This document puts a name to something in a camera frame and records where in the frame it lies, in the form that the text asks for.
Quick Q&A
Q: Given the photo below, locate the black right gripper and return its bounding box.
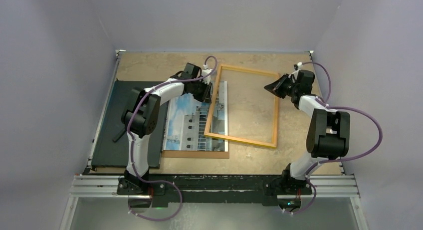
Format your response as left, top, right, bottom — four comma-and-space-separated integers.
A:
263, 73, 299, 99

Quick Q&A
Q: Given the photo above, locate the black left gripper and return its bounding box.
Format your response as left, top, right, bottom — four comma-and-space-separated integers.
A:
191, 79, 212, 104

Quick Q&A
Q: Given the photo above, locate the building and sky photo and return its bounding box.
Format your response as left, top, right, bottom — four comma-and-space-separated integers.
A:
163, 81, 228, 152

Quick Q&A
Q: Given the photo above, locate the yellow wooden picture frame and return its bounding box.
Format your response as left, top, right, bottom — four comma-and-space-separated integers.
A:
203, 63, 281, 149

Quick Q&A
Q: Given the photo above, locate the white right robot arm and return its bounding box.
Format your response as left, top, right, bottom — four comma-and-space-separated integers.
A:
264, 70, 350, 194

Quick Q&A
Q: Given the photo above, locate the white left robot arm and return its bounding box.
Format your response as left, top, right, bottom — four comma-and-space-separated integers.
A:
121, 63, 216, 195

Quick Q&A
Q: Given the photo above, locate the black flat box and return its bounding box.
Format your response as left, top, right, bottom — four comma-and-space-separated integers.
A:
91, 80, 168, 169

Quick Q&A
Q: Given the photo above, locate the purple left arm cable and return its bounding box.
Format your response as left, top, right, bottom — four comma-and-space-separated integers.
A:
126, 55, 219, 223

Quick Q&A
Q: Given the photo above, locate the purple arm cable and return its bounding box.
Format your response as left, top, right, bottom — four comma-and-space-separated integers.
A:
126, 55, 219, 223
281, 61, 384, 216

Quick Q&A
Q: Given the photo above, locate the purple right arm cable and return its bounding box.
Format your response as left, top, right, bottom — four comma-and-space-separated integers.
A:
281, 61, 384, 216

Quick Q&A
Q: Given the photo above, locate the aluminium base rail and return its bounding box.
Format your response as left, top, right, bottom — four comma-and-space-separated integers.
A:
69, 175, 359, 208

